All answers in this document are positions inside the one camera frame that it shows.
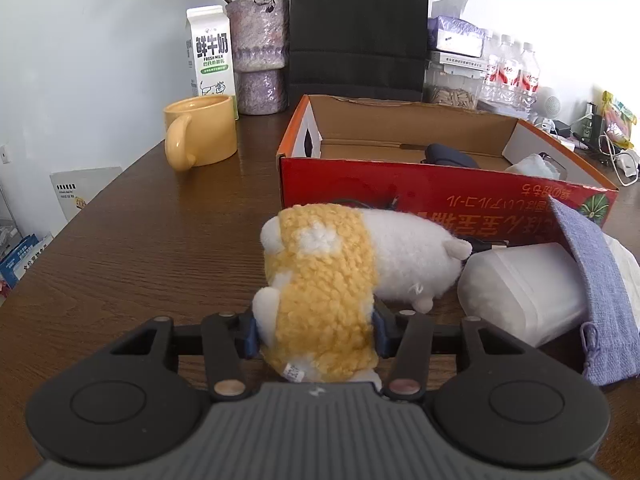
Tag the purple textured vase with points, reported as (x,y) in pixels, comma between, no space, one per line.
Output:
(260,40)

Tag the water bottle middle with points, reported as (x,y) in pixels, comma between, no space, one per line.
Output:
(509,71)

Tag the white milk carton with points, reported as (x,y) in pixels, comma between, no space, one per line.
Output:
(209,51)

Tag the water bottle left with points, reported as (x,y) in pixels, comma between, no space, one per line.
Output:
(492,84)

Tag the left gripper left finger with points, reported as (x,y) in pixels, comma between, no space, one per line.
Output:
(145,393)

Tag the clear seed container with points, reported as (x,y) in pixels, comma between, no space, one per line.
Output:
(451,89)

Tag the white flat box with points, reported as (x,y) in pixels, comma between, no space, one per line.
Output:
(460,65)

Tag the yellow snack bag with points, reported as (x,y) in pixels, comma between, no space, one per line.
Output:
(618,120)

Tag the yellow white plush toy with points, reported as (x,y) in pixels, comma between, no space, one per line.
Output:
(325,265)

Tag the white face mask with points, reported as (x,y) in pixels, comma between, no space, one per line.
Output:
(536,166)

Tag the white plastic container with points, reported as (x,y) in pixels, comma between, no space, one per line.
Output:
(535,293)

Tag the water bottle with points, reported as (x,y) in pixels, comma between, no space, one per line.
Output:
(528,78)
(509,71)
(492,84)

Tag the yellow ceramic mug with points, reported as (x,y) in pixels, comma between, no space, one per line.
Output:
(200,131)

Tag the water bottle right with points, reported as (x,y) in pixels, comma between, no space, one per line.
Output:
(528,78)

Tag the blue white box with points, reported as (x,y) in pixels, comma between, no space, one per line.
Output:
(22,257)

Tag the dark blue object in box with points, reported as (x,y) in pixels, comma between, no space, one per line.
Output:
(442,155)

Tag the red cardboard box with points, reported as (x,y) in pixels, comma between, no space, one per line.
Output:
(341,150)

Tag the purple tissue pack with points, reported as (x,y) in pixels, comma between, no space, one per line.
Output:
(447,31)

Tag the purple cloth pouch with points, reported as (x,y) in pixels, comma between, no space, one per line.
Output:
(610,335)

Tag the black paper bag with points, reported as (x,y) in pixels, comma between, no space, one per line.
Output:
(358,48)

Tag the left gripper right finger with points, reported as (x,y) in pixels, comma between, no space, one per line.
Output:
(490,394)

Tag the white paper sign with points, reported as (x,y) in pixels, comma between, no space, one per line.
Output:
(74,189)

